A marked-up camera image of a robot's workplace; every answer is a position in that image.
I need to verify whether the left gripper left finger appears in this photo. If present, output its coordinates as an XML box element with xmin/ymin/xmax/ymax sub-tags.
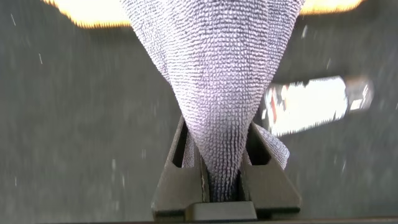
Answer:
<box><xmin>151</xmin><ymin>116</ymin><xmax>210</xmax><ymax>220</ymax></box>

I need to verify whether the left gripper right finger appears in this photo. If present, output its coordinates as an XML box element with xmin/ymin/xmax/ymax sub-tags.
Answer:
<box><xmin>240</xmin><ymin>121</ymin><xmax>302</xmax><ymax>219</ymax></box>

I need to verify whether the black tube grey cap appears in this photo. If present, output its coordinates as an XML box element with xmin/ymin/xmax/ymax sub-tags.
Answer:
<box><xmin>262</xmin><ymin>75</ymin><xmax>374</xmax><ymax>138</ymax></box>

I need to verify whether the grey towel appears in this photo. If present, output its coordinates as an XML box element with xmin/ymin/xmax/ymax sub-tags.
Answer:
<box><xmin>119</xmin><ymin>0</ymin><xmax>307</xmax><ymax>203</ymax></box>

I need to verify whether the wicker basket holding kitchenware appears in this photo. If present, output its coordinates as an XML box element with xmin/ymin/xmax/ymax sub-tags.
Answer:
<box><xmin>42</xmin><ymin>0</ymin><xmax>364</xmax><ymax>29</ymax></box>

